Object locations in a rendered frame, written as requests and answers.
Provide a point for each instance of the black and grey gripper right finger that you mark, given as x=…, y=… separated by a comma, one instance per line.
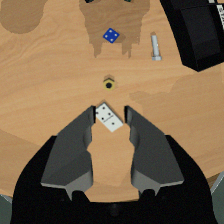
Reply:
x=161, y=164

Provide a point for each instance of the blue die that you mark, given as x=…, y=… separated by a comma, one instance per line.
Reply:
x=111, y=35

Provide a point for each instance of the brass hex nut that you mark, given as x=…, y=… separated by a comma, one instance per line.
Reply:
x=108, y=84

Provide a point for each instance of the black rack of three labelled bins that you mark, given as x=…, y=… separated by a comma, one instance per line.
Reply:
x=204, y=26

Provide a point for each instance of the white domino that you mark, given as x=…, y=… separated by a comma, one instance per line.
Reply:
x=106, y=115

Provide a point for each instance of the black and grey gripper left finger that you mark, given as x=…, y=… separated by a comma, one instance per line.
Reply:
x=60, y=166

